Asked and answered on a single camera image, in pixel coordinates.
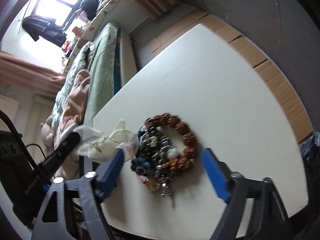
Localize sheer organza pouch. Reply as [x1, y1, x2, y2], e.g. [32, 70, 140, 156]
[73, 119, 139, 164]

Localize brown rudraksha bead bracelet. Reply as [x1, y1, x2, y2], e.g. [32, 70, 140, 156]
[146, 113, 198, 178]

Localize dark bead jewelry pile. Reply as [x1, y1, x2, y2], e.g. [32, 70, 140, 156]
[131, 118, 181, 197]

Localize pink fleece blanket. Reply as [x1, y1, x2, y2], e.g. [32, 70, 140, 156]
[41, 69, 91, 180]

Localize pink curtain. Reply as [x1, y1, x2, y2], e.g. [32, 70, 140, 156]
[0, 52, 66, 97]

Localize green bed quilt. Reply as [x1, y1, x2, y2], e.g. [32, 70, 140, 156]
[50, 23, 121, 134]

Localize black hanging clothes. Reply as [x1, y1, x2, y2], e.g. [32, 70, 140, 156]
[22, 15, 66, 47]

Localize floral window seat cushion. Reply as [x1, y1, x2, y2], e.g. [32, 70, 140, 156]
[63, 0, 119, 73]

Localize brown cardboard floor sheet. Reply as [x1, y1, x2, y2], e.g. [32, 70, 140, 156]
[148, 9, 313, 144]

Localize black cable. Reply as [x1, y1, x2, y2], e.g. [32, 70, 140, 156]
[0, 109, 47, 170]

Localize white bed frame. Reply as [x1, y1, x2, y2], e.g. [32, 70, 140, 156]
[120, 31, 137, 87]

